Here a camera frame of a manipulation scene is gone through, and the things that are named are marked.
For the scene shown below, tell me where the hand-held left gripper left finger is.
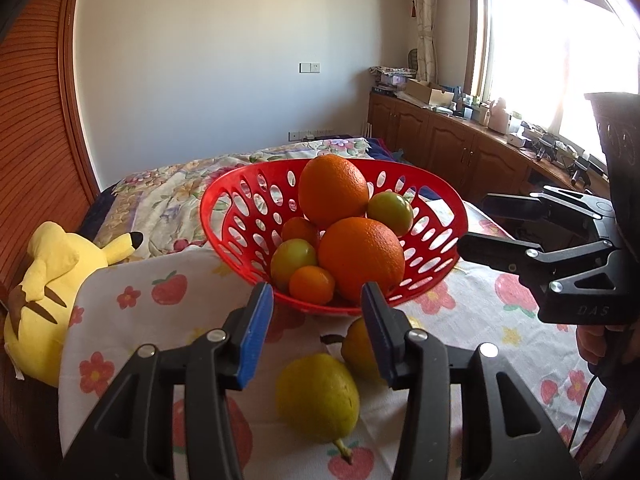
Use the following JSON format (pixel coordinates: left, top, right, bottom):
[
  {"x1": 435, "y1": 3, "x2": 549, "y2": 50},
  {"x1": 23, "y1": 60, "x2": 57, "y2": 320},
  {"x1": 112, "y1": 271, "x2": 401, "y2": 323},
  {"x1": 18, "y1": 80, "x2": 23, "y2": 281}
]
[{"x1": 60, "y1": 282, "x2": 275, "y2": 480}]

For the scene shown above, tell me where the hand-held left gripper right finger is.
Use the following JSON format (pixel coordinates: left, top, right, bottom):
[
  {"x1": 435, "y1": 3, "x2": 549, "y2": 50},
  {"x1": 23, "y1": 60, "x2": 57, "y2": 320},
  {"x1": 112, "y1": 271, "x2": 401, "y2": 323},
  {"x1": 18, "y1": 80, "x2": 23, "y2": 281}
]
[{"x1": 361, "y1": 281, "x2": 583, "y2": 480}]

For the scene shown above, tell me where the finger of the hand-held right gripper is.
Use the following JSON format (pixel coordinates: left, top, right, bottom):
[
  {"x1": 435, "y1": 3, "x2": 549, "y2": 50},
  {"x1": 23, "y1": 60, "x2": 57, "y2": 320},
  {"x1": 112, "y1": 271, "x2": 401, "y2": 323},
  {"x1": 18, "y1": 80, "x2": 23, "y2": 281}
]
[
  {"x1": 482, "y1": 186, "x2": 615, "y2": 221},
  {"x1": 457, "y1": 232, "x2": 621, "y2": 293}
]

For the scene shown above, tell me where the yellow-green pear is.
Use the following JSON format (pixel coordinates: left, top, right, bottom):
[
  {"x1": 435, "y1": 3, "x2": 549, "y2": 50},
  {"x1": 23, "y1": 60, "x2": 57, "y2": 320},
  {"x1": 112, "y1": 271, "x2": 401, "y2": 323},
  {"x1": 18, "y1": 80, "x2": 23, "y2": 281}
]
[
  {"x1": 320, "y1": 316, "x2": 388, "y2": 383},
  {"x1": 276, "y1": 353, "x2": 361, "y2": 465}
]

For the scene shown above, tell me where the small tangerine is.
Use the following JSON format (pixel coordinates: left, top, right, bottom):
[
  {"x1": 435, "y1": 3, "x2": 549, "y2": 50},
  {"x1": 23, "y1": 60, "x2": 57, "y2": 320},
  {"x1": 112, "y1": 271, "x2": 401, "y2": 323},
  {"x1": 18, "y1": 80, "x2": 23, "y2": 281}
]
[
  {"x1": 281, "y1": 216, "x2": 321, "y2": 248},
  {"x1": 289, "y1": 265, "x2": 336, "y2": 306}
]

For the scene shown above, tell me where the green jujube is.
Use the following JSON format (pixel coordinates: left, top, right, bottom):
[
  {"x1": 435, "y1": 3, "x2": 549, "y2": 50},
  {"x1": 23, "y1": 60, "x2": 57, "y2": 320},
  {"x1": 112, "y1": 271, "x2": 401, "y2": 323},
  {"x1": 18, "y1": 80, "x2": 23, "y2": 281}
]
[
  {"x1": 270, "y1": 238, "x2": 320, "y2": 292},
  {"x1": 366, "y1": 191, "x2": 415, "y2": 237}
]

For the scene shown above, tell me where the large orange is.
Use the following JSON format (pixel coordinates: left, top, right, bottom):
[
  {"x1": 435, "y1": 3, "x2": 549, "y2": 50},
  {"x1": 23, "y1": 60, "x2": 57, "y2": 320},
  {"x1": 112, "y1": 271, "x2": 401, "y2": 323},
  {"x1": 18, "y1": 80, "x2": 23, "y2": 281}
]
[
  {"x1": 298, "y1": 155, "x2": 370, "y2": 229},
  {"x1": 317, "y1": 217, "x2": 406, "y2": 303}
]

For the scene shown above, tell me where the red perforated plastic basket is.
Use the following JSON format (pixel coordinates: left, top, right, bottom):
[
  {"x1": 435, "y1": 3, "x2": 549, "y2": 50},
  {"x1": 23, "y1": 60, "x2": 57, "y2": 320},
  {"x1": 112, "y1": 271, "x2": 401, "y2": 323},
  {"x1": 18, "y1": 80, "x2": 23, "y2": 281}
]
[{"x1": 199, "y1": 158, "x2": 470, "y2": 317}]

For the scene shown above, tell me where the person's right hand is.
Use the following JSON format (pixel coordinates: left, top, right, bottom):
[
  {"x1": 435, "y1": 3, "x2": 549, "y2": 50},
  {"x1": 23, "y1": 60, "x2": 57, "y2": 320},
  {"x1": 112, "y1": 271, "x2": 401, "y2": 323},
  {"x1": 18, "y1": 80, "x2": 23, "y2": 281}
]
[{"x1": 575, "y1": 325, "x2": 626, "y2": 376}]

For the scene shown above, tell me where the white strawberry flower print cloth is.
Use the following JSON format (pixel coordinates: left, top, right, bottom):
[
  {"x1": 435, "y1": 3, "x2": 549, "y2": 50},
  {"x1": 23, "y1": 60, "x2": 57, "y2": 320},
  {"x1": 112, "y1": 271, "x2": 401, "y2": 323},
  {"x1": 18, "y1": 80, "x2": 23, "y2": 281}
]
[{"x1": 57, "y1": 200, "x2": 616, "y2": 480}]

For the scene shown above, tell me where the wooden side cabinet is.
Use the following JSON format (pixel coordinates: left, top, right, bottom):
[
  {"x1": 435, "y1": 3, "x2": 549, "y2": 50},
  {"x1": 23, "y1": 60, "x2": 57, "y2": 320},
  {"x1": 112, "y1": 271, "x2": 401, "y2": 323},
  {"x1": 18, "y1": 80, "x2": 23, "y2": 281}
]
[{"x1": 367, "y1": 91, "x2": 611, "y2": 211}]

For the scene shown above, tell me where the pale pink bottle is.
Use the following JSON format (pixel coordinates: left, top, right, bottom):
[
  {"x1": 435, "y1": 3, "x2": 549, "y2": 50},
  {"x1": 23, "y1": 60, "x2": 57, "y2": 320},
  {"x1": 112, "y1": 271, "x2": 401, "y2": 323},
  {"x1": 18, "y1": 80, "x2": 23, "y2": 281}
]
[{"x1": 487, "y1": 99, "x2": 511, "y2": 133}]

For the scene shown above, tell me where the open cardboard box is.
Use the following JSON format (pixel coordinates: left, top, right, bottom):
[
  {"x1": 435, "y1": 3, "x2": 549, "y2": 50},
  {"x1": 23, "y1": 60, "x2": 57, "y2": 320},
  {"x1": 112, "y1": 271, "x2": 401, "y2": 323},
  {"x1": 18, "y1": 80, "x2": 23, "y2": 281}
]
[{"x1": 404, "y1": 78, "x2": 453, "y2": 107}]

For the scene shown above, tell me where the floral bedsheet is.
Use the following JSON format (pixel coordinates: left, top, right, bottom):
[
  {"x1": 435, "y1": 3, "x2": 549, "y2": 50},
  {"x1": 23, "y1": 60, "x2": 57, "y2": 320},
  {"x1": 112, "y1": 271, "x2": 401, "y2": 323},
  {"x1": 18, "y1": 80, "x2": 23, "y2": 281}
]
[{"x1": 82, "y1": 136, "x2": 401, "y2": 261}]

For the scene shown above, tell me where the window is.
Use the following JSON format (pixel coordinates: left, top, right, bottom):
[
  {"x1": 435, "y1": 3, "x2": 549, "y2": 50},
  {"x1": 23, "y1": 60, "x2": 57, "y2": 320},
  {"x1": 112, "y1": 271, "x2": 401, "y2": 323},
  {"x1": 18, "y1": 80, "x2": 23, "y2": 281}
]
[{"x1": 465, "y1": 0, "x2": 640, "y2": 161}]

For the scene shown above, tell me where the pile of folded cloths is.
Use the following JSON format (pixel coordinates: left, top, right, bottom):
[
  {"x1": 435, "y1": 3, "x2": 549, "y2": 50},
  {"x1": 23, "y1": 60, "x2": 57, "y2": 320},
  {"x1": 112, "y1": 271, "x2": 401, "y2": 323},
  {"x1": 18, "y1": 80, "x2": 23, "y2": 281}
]
[{"x1": 370, "y1": 66, "x2": 416, "y2": 93}]

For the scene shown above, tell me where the patterned beige curtain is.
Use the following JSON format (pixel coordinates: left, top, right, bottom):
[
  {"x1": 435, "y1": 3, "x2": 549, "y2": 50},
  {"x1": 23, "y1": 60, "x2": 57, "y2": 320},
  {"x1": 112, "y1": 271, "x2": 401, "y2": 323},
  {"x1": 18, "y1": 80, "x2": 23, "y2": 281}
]
[{"x1": 407, "y1": 0, "x2": 441, "y2": 86}]

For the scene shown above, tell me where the yellow plush toy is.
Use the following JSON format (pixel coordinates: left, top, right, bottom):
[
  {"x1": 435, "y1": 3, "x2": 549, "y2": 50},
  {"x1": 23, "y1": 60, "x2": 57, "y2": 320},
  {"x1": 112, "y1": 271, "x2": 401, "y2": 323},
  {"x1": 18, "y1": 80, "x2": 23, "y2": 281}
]
[{"x1": 2, "y1": 221, "x2": 144, "y2": 388}]

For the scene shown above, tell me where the wooden slatted wardrobe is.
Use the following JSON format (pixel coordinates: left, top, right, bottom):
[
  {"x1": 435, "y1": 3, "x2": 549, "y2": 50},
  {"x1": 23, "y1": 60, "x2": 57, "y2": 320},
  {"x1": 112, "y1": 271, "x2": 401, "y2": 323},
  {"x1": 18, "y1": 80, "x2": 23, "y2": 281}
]
[{"x1": 0, "y1": 0, "x2": 101, "y2": 311}]

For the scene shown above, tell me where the black cable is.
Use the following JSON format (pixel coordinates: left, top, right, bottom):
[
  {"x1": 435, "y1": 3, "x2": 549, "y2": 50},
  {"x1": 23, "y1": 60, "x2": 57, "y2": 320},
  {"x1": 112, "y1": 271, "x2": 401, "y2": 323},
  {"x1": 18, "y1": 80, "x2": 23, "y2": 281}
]
[{"x1": 569, "y1": 372, "x2": 603, "y2": 453}]

